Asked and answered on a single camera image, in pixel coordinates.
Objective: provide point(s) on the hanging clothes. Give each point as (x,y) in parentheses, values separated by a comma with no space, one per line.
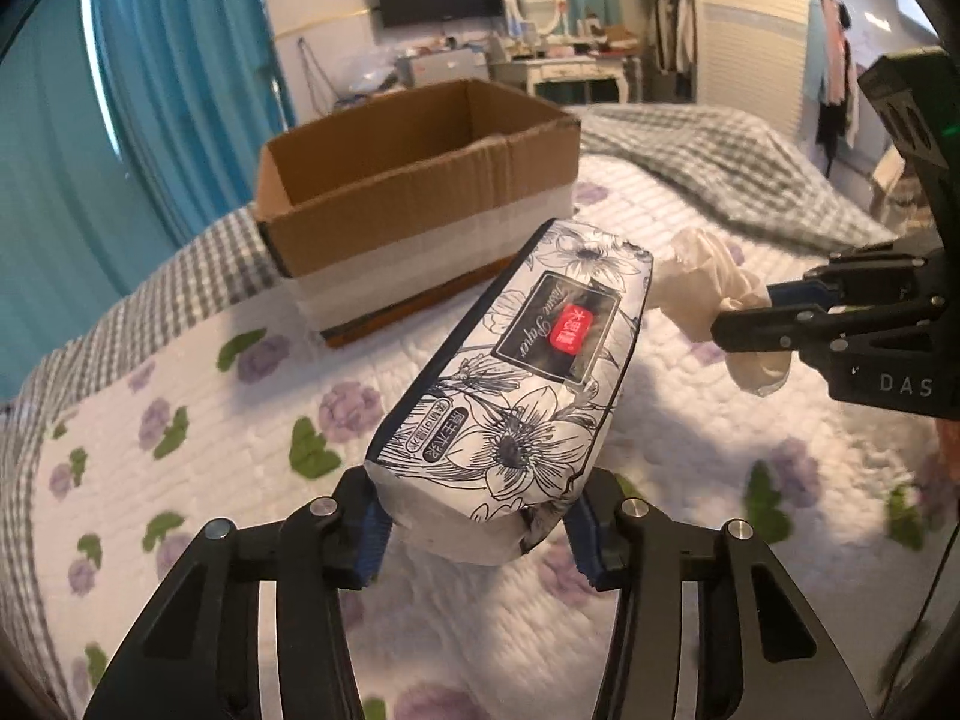
(667,37)
(836,52)

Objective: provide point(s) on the white floral quilt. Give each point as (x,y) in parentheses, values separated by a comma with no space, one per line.
(225,420)

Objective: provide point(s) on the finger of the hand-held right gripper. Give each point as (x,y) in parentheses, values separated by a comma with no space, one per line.
(750,331)
(799,292)

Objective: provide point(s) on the cream cloth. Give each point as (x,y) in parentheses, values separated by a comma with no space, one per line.
(701,285)

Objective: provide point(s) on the cardboard box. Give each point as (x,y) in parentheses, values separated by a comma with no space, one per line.
(420,225)

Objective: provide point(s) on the white wardrobe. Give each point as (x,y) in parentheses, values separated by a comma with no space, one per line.
(750,37)

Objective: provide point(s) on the clear plastic bag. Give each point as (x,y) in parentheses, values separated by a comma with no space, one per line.
(367,75)

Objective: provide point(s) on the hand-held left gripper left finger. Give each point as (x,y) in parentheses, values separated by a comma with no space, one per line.
(373,540)

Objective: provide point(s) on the floral printed tissue pack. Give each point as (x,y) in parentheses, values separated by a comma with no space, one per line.
(525,360)

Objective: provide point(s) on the grey checked blanket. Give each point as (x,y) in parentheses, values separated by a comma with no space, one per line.
(712,142)

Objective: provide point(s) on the white dressing table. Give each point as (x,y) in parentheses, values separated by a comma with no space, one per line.
(570,71)

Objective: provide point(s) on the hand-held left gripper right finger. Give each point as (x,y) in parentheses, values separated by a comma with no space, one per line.
(587,546)

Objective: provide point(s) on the grey storage box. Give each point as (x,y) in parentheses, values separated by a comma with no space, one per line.
(442,67)

